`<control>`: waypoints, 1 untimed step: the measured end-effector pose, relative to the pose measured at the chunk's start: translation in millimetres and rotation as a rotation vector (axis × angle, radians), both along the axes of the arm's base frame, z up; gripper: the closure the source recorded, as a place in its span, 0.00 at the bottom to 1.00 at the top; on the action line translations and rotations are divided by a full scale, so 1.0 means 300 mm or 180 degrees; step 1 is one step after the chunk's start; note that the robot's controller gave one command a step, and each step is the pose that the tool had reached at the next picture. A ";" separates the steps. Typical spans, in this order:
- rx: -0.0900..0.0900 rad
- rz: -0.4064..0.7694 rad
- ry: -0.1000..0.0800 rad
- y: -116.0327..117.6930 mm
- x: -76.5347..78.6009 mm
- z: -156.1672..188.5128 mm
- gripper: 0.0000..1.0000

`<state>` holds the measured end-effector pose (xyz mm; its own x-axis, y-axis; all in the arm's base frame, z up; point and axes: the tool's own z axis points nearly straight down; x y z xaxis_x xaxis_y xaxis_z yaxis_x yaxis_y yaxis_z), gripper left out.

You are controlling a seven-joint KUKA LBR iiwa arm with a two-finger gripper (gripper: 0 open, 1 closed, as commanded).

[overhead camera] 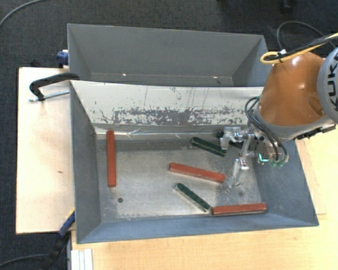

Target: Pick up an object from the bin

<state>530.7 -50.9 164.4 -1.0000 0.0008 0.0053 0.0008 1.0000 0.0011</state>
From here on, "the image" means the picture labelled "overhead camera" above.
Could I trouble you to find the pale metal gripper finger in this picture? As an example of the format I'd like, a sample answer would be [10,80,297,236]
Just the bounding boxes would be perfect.
[228,158,241,186]
[235,159,250,186]

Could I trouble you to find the dark green flat block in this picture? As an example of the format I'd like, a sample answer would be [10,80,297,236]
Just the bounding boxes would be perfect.
[174,182,212,213]
[190,136,228,158]

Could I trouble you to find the red-brown flat block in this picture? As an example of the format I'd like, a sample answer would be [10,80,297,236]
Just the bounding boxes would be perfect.
[106,130,117,188]
[210,202,268,217]
[168,162,226,184]

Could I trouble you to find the grey metal bin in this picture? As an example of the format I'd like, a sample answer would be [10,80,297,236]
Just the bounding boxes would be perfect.
[66,23,319,244]

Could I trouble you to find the pale wood board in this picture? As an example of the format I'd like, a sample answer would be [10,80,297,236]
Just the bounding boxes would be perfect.
[15,67,75,235]

